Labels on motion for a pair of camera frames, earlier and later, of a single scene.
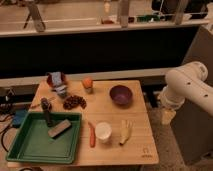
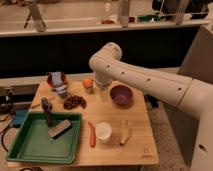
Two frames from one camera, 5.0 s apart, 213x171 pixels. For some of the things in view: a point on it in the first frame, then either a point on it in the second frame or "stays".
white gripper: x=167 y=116 → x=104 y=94
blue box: x=19 y=116 stays
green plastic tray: x=32 y=141 stays
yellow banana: x=125 y=130 stays
